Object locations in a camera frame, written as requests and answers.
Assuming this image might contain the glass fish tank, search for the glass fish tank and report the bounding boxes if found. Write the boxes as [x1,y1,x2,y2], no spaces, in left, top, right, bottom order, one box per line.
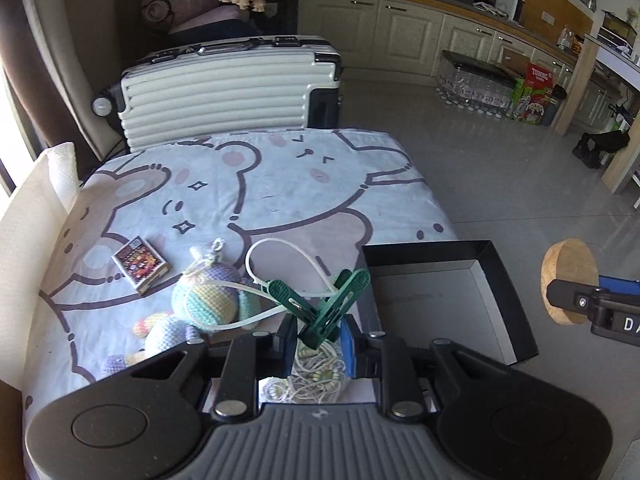
[597,10,639,48]

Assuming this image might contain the cream kitchen cabinets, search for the cream kitchen cabinets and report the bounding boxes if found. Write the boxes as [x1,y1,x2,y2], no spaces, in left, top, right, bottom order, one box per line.
[295,0,616,131]

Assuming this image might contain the round wooden disc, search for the round wooden disc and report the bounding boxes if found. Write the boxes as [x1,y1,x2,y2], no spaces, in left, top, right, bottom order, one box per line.
[541,239,600,326]

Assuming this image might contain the wooden table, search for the wooden table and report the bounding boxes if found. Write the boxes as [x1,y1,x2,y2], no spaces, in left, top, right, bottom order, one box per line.
[552,34,640,196]

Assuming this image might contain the white ribbed suitcase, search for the white ribbed suitcase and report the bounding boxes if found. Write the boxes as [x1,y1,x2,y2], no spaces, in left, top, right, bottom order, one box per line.
[91,35,346,153]

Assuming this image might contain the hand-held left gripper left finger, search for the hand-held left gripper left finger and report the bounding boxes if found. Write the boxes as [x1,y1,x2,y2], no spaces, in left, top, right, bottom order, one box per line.
[125,316,297,421]

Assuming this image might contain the grey trash bin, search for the grey trash bin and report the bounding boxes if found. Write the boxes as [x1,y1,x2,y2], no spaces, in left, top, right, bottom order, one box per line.
[542,85,569,128]

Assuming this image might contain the white toaster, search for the white toaster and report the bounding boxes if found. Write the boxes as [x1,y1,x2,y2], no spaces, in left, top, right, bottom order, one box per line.
[495,0,526,23]

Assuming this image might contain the red carton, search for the red carton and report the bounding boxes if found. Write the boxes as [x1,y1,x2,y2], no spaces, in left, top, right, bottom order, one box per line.
[522,62,557,95]

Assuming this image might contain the playing card box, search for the playing card box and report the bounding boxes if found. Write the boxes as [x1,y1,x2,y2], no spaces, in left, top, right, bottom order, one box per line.
[111,236,170,296]

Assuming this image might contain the pack of water bottles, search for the pack of water bottles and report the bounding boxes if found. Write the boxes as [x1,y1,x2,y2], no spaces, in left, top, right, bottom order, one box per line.
[436,50,521,121]

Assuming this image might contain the green carton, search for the green carton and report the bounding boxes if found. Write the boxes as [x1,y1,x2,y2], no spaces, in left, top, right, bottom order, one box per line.
[507,77,552,126]

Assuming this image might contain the pastel crochet plush toy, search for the pastel crochet plush toy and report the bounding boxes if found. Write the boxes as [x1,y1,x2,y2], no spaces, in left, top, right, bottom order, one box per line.
[102,239,281,376]

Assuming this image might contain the black cardboard box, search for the black cardboard box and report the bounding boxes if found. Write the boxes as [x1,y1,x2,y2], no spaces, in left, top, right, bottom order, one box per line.
[360,240,540,366]

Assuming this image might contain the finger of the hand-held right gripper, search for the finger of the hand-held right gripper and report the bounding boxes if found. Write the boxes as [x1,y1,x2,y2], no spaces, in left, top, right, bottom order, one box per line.
[599,275,640,295]
[546,280,640,312]

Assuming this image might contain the green clothespin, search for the green clothespin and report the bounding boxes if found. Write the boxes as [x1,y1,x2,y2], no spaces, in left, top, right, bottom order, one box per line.
[265,268,372,351]

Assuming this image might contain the brown curtain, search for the brown curtain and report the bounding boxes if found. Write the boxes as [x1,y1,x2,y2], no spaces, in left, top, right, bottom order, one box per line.
[0,0,68,196]

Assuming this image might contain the dark blue cloth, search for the dark blue cloth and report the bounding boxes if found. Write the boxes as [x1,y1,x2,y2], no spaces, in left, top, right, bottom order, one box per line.
[170,7,265,42]

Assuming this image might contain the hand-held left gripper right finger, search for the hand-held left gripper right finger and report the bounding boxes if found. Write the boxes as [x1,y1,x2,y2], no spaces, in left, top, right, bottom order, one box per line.
[340,316,516,421]

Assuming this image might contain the cartoon bear printed blanket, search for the cartoon bear printed blanket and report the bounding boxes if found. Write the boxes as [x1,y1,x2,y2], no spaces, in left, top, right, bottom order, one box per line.
[22,127,461,411]

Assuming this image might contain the clear bag of beaded cords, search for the clear bag of beaded cords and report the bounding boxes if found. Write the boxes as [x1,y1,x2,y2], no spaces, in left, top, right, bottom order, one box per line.
[260,337,352,404]

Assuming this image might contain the white textured cushion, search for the white textured cushion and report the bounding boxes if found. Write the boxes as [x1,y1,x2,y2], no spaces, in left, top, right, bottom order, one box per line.
[0,142,81,396]

